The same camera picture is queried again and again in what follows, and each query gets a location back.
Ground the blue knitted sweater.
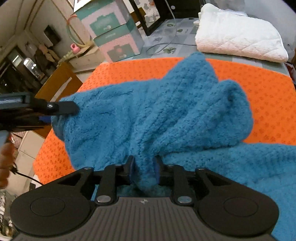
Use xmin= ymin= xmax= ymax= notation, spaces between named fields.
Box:
xmin=52 ymin=52 xmax=295 ymax=240

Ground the person's left hand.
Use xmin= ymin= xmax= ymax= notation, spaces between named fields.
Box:
xmin=0 ymin=142 xmax=15 ymax=189

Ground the wooden side table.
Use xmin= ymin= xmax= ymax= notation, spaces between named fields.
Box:
xmin=34 ymin=62 xmax=83 ymax=138

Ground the pink small toy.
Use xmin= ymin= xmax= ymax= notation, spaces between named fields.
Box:
xmin=70 ymin=43 xmax=80 ymax=54

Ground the lower pink teal box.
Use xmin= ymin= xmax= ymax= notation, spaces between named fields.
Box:
xmin=94 ymin=19 xmax=144 ymax=62

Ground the pink teal box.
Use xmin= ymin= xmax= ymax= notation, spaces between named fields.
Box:
xmin=94 ymin=19 xmax=144 ymax=62
xmin=74 ymin=0 xmax=131 ymax=39

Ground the upper pink teal box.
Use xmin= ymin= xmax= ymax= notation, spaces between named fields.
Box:
xmin=74 ymin=0 xmax=131 ymax=39

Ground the orange patterned mat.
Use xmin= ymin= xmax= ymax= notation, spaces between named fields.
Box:
xmin=33 ymin=58 xmax=295 ymax=184

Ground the white quilted folded blanket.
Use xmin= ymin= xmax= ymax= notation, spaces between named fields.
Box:
xmin=195 ymin=4 xmax=288 ymax=63

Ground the black picture frame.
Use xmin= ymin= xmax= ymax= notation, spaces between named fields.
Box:
xmin=129 ymin=0 xmax=171 ymax=36

